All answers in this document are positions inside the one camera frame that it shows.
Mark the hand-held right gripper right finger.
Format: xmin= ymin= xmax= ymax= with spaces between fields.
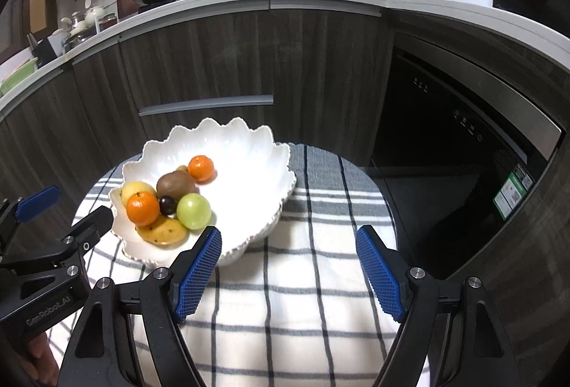
xmin=355 ymin=224 xmax=522 ymax=387

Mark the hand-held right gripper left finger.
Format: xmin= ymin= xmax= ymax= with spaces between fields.
xmin=58 ymin=226 xmax=223 ymax=387

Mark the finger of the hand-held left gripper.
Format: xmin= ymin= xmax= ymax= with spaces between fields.
xmin=0 ymin=186 xmax=61 ymax=254
xmin=0 ymin=205 xmax=114 ymax=279

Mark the orange tangerine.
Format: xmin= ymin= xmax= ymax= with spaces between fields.
xmin=126 ymin=192 xmax=160 ymax=225
xmin=188 ymin=155 xmax=216 ymax=183

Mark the yellow lemon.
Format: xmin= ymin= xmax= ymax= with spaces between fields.
xmin=120 ymin=181 xmax=157 ymax=205

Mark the green round fruit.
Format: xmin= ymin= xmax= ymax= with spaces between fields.
xmin=177 ymin=193 xmax=212 ymax=230

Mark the white scalloped bowl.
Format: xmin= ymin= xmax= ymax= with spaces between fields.
xmin=109 ymin=117 xmax=297 ymax=267

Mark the person's left hand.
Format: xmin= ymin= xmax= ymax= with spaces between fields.
xmin=24 ymin=331 xmax=59 ymax=385

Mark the yellow spotted mango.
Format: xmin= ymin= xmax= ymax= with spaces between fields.
xmin=136 ymin=215 xmax=188 ymax=246

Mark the white grey striped cloth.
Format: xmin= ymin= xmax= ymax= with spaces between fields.
xmin=47 ymin=140 xmax=430 ymax=387

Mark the brown kiwi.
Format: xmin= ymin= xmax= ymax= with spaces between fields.
xmin=156 ymin=172 xmax=196 ymax=201

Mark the green plastic basin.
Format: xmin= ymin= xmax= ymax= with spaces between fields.
xmin=0 ymin=58 xmax=38 ymax=96

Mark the black knife block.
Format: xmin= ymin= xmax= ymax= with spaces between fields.
xmin=27 ymin=33 xmax=61 ymax=67

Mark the black built-in dishwasher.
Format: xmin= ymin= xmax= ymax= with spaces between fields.
xmin=369 ymin=33 xmax=564 ymax=281

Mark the steel pot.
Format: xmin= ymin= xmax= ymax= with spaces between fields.
xmin=62 ymin=28 xmax=96 ymax=52

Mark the grey kitchen countertop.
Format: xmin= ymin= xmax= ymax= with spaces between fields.
xmin=0 ymin=0 xmax=570 ymax=121

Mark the grey drawer handle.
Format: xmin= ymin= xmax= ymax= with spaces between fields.
xmin=138 ymin=94 xmax=274 ymax=116

